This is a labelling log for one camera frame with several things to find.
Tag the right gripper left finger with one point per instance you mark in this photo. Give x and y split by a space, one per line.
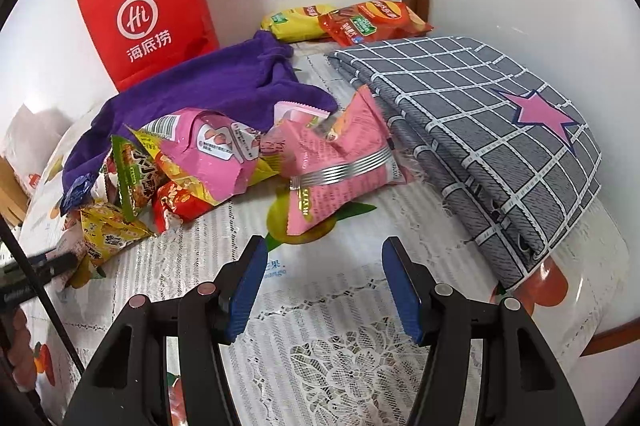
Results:
210 316

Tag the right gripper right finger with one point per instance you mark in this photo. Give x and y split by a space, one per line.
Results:
437 317

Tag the yellow snack packet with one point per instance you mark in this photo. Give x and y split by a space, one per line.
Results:
104 234

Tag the blue snack packet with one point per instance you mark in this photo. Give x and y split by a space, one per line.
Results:
78 192

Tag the small red snack packet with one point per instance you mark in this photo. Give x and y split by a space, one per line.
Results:
174 206

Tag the pink snack bag with character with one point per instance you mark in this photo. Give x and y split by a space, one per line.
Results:
208 154

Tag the green snack bag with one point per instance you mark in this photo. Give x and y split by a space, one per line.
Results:
138 176

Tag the large pink snack bag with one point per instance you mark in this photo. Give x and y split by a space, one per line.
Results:
325 172

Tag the person's left hand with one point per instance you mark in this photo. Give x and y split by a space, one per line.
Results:
20 354

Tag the cardboard box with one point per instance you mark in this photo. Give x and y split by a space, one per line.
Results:
13 200

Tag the white plastic bag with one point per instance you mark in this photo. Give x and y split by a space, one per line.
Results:
29 142

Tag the grey checked folded cloth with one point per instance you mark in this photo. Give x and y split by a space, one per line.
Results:
510 155

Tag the purple towel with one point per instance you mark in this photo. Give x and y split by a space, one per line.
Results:
243 82

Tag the red chips bag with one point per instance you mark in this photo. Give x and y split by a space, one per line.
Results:
372 21

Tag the red paper shopping bag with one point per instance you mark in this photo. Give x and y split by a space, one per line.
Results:
137 39

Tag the yellow chips bag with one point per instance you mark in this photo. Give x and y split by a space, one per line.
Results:
297 24

